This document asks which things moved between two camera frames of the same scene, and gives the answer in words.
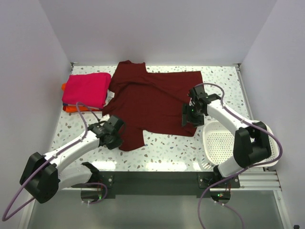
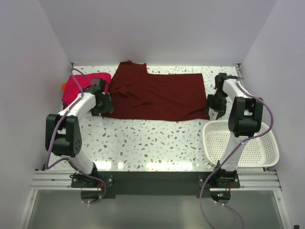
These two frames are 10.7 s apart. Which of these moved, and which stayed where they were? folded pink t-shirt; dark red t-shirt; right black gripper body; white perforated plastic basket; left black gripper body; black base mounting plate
Moved: dark red t-shirt; left black gripper body; right black gripper body
Stayed: black base mounting plate; white perforated plastic basket; folded pink t-shirt
